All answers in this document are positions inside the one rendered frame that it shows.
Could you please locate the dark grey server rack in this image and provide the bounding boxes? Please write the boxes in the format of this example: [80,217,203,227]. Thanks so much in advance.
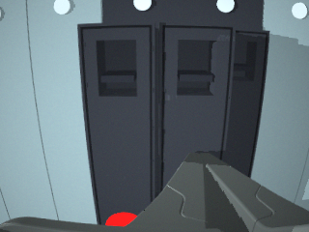
[0,0,309,226]

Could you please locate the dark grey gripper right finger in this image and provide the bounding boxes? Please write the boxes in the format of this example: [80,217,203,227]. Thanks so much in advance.
[200,153,309,232]

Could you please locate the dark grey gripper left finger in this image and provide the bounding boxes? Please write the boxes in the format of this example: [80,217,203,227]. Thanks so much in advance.
[0,153,223,232]

